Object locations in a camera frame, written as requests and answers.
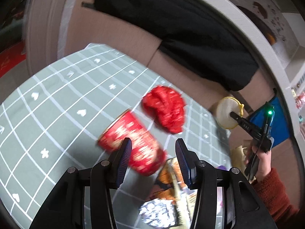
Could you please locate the yellow rimmed mesh strainer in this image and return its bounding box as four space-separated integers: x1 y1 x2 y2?
215 97 244 130

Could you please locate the red gold paper cup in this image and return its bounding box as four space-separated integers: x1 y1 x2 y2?
98 109 167 176

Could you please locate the grey kitchen countertop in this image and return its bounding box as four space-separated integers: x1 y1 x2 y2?
164 0 305 144

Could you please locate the right hand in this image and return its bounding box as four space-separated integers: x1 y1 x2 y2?
244 140 271 182

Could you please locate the blue hanging towel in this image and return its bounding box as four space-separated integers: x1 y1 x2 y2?
247 96 293 148

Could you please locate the orange snack packet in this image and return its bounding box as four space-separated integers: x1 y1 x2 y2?
146 158 197 228

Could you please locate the red fuzzy right sleeve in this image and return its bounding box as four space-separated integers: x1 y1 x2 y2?
252 168 299 228

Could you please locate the red plastic bag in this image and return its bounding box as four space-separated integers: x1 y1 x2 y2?
142 85 186 134

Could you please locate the silver foil wrapper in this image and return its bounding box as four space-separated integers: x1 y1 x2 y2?
139 198 178 228

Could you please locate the grey checked tablecloth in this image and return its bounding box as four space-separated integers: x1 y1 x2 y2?
1 43 231 228

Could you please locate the black hanging cloth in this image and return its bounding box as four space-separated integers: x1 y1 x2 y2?
82 0 258 91

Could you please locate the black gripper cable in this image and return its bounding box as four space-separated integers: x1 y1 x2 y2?
244 121 271 181

